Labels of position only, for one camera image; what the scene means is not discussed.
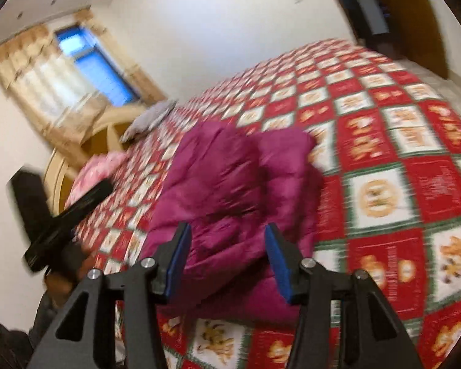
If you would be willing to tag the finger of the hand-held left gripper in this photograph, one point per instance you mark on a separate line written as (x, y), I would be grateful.
(94, 198)

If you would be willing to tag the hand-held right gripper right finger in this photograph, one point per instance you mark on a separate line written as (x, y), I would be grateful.
(282, 265)

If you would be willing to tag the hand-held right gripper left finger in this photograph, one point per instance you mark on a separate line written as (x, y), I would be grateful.
(178, 261)

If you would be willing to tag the magenta puffer jacket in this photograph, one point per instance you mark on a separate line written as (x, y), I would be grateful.
(230, 192)

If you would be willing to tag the person's left forearm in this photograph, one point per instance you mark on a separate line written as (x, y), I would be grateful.
(46, 323)

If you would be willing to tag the person's left hand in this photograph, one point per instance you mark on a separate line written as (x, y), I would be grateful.
(71, 267)

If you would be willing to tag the pink floral pillow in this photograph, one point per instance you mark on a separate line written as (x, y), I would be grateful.
(96, 176)

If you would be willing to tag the wooden bed headboard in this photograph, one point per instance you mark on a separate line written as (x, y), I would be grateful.
(100, 134)

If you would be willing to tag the grey striped pillow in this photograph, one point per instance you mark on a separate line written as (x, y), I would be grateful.
(148, 121)

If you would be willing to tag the wide beige floral curtain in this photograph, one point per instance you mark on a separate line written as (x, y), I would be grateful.
(50, 84)

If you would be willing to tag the window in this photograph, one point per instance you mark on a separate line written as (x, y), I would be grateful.
(96, 65)

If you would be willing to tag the narrow beige floral curtain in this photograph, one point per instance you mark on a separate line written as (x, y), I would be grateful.
(130, 65)

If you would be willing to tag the person's dark clothing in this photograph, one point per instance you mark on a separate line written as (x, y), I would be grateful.
(2, 346)

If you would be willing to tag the red checkered printed bedspread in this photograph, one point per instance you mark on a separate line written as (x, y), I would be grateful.
(388, 153)

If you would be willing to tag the brown wooden door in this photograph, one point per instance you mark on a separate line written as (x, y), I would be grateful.
(411, 19)

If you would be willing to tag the brown door frame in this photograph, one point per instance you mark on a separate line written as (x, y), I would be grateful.
(353, 4)

